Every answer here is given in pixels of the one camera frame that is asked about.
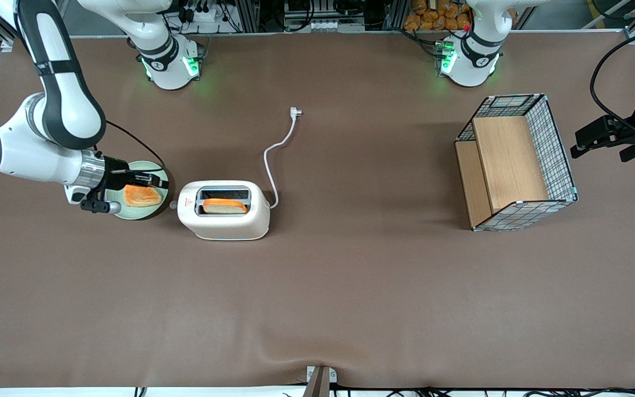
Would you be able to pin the white power strip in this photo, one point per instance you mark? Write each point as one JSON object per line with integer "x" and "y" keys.
{"x": 202, "y": 14}

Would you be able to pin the bag of bread rolls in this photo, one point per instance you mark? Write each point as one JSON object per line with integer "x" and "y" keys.
{"x": 433, "y": 19}

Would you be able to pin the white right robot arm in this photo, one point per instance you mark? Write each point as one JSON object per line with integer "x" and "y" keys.
{"x": 66, "y": 105}

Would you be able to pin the white two-slot toaster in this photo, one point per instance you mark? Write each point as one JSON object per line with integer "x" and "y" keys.
{"x": 224, "y": 223}

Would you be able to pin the aluminium frame profile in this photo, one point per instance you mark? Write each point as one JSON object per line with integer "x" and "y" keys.
{"x": 248, "y": 14}

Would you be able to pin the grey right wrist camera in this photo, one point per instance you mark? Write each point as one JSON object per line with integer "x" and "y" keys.
{"x": 100, "y": 207}

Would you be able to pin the white terminal block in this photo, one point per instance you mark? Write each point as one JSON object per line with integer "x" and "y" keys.
{"x": 334, "y": 25}

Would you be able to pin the triangular golden pastry bread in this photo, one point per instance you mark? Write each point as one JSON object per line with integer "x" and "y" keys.
{"x": 141, "y": 197}

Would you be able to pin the toast slice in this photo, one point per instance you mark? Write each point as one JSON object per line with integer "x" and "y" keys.
{"x": 224, "y": 207}

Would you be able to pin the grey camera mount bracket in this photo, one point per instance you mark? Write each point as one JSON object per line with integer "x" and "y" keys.
{"x": 320, "y": 380}

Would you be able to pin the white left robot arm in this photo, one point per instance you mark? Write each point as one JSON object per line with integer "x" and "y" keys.
{"x": 469, "y": 58}

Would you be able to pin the pale green round plate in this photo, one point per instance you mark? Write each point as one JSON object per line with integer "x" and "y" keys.
{"x": 144, "y": 212}

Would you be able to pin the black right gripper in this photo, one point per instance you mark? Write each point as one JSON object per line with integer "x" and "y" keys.
{"x": 114, "y": 172}

